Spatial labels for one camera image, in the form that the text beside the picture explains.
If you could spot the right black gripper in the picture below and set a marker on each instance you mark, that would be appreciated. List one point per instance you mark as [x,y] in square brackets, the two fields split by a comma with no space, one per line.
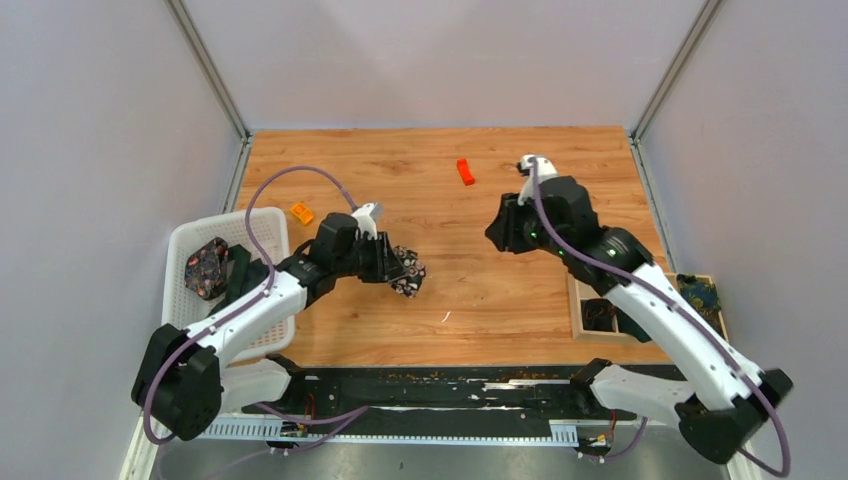
[503,231]

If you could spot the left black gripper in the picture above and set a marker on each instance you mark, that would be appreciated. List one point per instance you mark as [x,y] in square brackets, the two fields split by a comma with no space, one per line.
[387,265]

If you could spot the black pink rose tie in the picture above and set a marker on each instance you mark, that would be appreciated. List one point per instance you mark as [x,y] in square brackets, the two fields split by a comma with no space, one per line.
[414,272]

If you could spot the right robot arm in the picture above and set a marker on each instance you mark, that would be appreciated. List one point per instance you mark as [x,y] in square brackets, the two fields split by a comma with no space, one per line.
[723,399]

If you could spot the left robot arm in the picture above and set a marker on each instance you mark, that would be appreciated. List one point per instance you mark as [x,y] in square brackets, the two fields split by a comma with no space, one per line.
[186,378]

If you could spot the red plastic block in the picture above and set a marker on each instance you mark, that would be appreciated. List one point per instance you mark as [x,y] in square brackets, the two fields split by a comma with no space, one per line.
[464,172]

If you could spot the orange plastic block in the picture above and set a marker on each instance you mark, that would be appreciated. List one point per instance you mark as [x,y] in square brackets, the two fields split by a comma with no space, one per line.
[302,213]

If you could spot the wooden compartment box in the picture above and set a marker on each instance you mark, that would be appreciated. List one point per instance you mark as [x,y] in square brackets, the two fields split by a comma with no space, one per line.
[578,291]

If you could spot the black red rolled tie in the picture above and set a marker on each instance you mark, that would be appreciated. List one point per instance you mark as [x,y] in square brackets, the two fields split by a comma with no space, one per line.
[598,314]

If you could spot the dark green tie in basket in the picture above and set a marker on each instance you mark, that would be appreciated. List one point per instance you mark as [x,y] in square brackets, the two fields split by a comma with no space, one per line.
[245,275]

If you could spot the dark teal tie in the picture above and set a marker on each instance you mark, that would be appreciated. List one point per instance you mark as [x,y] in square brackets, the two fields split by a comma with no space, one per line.
[628,326]

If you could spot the dark floral tie in basket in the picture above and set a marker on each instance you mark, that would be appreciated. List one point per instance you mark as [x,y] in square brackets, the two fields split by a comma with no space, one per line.
[206,269]

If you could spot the blue gold patterned tie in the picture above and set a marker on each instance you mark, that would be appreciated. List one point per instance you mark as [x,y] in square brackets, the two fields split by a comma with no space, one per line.
[702,295]

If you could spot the white perforated plastic basket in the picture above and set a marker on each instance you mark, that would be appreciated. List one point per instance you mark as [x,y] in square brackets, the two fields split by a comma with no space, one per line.
[181,307]

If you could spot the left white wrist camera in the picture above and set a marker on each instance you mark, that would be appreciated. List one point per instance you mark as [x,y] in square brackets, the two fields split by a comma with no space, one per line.
[368,218]

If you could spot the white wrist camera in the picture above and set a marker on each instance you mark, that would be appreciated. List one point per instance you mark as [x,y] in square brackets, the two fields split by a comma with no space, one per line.
[368,218]
[536,169]

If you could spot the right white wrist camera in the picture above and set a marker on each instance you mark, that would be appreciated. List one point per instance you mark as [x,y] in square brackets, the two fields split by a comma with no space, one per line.
[536,169]

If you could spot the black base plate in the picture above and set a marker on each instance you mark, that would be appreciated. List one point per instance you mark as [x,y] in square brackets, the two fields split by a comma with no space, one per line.
[491,401]

